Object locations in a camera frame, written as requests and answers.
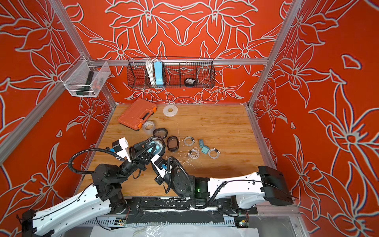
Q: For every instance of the white tape roll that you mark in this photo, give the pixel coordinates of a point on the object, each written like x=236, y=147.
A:
x=170, y=110

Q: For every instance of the clear acrylic wall bin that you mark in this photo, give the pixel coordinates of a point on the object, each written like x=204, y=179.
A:
x=76, y=74

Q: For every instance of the blue power bank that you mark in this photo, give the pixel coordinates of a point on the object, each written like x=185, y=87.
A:
x=158, y=67

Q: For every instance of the clear tape roll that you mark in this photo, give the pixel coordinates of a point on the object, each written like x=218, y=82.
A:
x=149, y=127

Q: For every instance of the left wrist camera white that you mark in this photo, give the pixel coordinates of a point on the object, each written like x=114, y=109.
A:
x=121, y=148

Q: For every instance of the black item in basket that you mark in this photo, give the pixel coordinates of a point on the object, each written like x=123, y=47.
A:
x=190, y=82

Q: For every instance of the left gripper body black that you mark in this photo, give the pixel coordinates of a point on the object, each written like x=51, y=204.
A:
x=125, y=170

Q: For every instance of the orange tool case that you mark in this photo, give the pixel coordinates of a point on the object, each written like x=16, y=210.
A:
x=137, y=114

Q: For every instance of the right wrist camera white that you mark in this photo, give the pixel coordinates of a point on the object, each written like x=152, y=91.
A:
x=159, y=164

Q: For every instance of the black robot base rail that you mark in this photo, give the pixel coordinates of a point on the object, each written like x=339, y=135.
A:
x=142, y=211

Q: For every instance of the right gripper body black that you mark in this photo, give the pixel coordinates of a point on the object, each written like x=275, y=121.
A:
x=170, y=180

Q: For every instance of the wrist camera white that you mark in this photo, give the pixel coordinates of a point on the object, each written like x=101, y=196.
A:
x=159, y=164
x=121, y=148

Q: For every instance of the teal charger cube right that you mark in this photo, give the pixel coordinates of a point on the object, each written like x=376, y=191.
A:
x=205, y=149

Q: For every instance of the small teal charger upper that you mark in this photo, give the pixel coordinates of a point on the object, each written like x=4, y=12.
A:
x=201, y=143

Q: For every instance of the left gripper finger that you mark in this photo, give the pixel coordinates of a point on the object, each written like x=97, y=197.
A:
x=136, y=148
x=147, y=153

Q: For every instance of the dark green tool in bin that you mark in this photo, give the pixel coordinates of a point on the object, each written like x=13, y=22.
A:
x=84, y=90

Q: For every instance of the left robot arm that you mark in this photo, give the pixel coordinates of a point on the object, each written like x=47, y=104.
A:
x=103, y=196

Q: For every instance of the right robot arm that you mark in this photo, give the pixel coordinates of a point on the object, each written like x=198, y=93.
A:
x=267, y=184

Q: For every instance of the black wire wall basket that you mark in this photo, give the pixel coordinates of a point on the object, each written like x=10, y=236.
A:
x=141, y=73

